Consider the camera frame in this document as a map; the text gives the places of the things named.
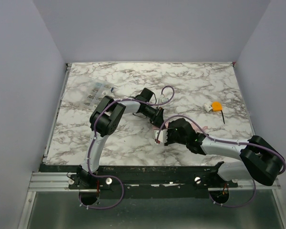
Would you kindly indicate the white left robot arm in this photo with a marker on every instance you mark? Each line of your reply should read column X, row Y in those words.
column 104, row 121

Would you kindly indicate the small white orange object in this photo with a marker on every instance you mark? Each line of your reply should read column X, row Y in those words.
column 214, row 107

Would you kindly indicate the pink folding umbrella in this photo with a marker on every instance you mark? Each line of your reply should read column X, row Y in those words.
column 181, row 125

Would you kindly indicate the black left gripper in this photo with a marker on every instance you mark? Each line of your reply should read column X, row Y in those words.
column 158, row 116

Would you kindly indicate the aluminium frame rail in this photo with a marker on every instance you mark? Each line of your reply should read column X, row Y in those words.
column 250, row 205

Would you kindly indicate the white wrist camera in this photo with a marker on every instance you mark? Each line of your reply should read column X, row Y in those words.
column 160, row 136
column 162, row 99

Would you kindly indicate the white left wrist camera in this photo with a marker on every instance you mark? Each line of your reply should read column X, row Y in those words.
column 162, row 99

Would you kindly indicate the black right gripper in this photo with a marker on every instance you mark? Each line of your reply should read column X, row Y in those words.
column 170, row 136

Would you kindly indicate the clear plastic organizer box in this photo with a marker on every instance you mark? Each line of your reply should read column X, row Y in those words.
column 96, row 91

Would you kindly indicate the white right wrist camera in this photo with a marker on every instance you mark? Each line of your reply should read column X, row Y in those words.
column 160, row 136

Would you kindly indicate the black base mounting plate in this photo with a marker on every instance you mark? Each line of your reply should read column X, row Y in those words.
column 143, row 182

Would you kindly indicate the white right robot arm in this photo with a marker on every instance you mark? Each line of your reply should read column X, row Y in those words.
column 254, row 158

